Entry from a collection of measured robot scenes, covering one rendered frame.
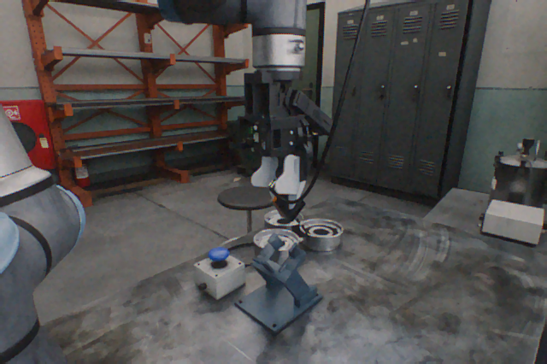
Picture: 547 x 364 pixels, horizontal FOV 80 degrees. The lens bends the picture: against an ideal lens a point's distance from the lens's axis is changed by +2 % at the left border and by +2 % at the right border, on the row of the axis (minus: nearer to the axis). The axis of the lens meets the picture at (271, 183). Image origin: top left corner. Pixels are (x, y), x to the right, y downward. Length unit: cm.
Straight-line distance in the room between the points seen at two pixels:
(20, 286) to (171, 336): 23
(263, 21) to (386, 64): 314
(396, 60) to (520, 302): 298
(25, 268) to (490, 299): 73
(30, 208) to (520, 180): 145
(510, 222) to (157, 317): 109
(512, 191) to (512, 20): 251
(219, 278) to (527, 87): 345
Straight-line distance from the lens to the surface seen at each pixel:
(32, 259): 50
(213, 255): 63
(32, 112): 404
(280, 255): 71
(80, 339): 63
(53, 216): 57
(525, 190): 151
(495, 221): 132
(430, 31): 346
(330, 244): 78
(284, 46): 46
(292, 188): 51
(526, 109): 376
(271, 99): 46
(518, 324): 71
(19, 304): 49
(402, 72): 351
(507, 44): 381
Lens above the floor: 118
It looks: 17 degrees down
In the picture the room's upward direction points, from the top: straight up
